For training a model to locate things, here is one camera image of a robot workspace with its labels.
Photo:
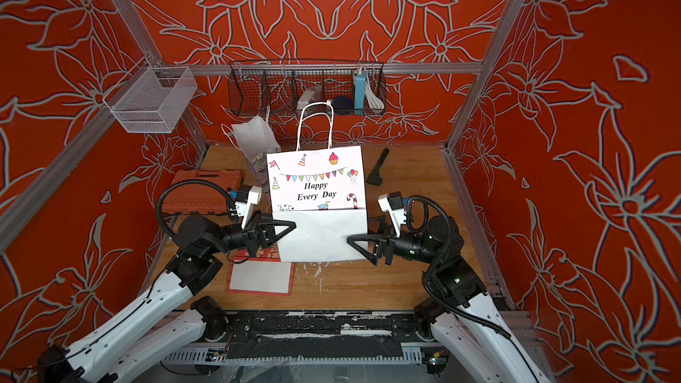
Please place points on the white happy day paper bag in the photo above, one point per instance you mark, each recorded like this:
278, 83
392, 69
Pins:
323, 191

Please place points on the orange plastic tool case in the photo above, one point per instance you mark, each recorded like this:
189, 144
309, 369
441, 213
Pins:
198, 198

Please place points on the light blue box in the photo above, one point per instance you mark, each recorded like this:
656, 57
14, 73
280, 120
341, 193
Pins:
359, 93

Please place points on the silver packet in basket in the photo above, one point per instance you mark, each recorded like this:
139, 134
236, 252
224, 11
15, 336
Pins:
311, 95

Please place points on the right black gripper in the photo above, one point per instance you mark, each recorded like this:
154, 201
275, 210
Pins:
388, 246

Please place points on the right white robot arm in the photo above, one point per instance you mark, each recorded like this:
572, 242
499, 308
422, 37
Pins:
460, 313

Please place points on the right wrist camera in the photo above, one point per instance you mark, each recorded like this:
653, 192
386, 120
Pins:
393, 205

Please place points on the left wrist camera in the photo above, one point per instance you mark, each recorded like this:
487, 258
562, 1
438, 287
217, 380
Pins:
246, 198

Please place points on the black wire wall basket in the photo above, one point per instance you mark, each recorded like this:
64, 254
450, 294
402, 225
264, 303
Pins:
257, 88

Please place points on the dark green wrench tool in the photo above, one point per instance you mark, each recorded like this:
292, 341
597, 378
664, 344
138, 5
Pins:
375, 178

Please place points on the dark blue round object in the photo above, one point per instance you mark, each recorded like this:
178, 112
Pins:
343, 105

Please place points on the white slotted cable duct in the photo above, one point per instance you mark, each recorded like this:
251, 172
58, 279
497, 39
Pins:
213, 357

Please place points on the red RICH paper bag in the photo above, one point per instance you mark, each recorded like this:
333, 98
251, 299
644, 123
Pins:
263, 274

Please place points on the colourful patterned paper bag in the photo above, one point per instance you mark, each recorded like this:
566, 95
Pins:
256, 140

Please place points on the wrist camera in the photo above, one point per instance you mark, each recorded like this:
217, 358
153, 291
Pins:
246, 198
393, 205

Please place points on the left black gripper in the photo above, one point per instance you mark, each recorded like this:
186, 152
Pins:
261, 237

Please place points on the white wire mesh basket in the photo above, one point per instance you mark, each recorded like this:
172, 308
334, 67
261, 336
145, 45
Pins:
151, 100

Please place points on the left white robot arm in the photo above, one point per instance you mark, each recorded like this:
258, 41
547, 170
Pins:
131, 342

